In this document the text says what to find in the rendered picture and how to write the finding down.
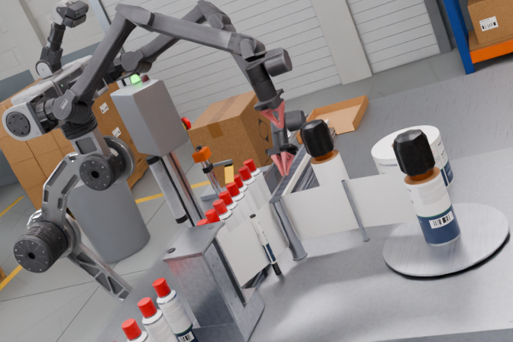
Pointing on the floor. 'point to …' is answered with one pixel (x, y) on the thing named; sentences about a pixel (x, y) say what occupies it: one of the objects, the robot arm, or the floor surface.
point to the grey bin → (109, 220)
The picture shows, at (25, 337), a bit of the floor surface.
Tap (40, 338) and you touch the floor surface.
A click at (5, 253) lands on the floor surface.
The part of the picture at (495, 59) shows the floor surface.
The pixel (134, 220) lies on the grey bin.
